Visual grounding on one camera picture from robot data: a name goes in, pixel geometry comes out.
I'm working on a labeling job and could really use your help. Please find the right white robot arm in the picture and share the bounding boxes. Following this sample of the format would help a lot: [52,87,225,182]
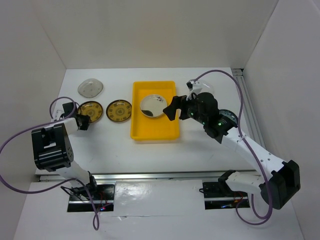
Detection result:
[163,92,301,210]

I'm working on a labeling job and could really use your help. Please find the clear glass plate right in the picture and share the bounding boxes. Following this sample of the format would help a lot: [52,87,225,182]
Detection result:
[198,80,215,95]

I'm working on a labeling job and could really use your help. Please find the right side aluminium rail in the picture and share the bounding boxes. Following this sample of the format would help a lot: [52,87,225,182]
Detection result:
[231,68,266,148]

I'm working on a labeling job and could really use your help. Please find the cream plate black flower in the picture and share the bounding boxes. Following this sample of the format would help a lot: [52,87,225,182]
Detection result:
[139,94,168,118]

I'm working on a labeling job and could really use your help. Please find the teal green plate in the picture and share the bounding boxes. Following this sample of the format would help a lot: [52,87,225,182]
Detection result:
[219,109,239,128]

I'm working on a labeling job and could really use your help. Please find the yellow brown patterned plate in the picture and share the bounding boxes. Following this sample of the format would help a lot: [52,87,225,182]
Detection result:
[77,101,103,124]
[106,99,132,123]

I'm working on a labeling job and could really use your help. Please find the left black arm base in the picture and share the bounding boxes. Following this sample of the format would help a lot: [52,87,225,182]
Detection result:
[61,183,116,213]

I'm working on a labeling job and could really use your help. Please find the yellow plastic bin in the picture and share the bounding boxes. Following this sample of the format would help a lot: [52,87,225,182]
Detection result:
[130,81,180,141]

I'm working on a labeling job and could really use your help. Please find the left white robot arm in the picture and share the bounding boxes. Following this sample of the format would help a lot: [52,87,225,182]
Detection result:
[31,102,99,200]

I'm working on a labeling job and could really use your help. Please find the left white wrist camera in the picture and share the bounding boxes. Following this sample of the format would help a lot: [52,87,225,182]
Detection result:
[54,109,64,122]

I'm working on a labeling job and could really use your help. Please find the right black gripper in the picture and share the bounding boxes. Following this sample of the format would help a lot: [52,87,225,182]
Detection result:
[163,91,207,125]

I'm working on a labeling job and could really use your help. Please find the clear glass plate left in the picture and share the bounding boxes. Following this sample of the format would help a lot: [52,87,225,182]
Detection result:
[77,78,104,99]

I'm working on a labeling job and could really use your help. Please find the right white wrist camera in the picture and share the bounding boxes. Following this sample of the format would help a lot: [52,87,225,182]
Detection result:
[186,79,203,100]

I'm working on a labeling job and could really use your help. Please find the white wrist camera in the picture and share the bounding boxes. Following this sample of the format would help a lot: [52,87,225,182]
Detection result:
[186,79,203,100]
[54,109,64,122]

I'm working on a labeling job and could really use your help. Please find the front aluminium rail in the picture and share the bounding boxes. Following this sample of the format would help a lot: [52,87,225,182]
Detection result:
[35,170,258,183]

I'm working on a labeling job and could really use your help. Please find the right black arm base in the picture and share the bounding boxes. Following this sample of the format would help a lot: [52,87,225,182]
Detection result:
[198,181,250,210]

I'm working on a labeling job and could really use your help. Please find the aluminium rail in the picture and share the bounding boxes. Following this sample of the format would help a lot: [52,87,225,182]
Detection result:
[231,68,266,148]
[35,170,258,183]

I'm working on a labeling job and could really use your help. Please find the clear glass plate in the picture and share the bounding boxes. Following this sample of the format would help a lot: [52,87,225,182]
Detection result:
[198,80,215,95]
[77,78,104,99]

